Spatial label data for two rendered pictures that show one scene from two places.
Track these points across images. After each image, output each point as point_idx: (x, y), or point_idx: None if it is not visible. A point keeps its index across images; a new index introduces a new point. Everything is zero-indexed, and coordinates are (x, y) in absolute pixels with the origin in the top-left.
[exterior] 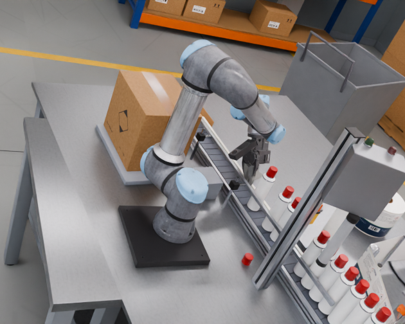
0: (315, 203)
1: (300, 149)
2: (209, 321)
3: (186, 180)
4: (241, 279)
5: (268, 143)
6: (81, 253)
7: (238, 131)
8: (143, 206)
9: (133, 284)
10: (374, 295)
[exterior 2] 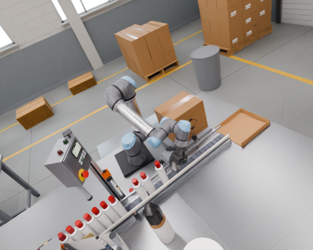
0: None
1: (292, 208)
2: (96, 186)
3: (124, 136)
4: (120, 192)
5: (182, 154)
6: (117, 142)
7: (259, 160)
8: (145, 146)
9: (108, 159)
10: (69, 227)
